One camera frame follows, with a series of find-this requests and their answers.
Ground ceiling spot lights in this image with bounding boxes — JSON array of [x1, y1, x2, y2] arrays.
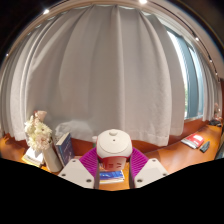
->
[[4, 0, 218, 76]]

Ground red book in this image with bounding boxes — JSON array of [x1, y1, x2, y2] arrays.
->
[[181, 133, 205, 150]]

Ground wide white curtain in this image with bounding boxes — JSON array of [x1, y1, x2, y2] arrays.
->
[[0, 3, 188, 148]]

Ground narrow white curtain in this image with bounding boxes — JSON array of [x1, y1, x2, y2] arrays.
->
[[199, 49, 223, 122]]

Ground red and white charger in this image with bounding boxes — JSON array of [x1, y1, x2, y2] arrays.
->
[[95, 128, 133, 172]]

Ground white vase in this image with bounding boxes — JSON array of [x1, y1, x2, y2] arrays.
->
[[42, 141, 64, 173]]

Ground blue flat book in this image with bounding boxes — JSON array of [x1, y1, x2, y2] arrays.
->
[[99, 169, 126, 185]]

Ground white flower bouquet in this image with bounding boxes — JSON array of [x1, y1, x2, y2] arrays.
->
[[23, 110, 54, 152]]

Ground window with grey frame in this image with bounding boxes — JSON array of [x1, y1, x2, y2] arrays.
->
[[166, 26, 205, 120]]

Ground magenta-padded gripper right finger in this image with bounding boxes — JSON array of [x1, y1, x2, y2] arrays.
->
[[128, 147, 170, 190]]

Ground upright blue book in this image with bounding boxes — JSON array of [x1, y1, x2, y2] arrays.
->
[[54, 132, 75, 167]]

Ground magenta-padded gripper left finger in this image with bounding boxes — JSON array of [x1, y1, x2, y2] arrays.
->
[[57, 147, 101, 190]]

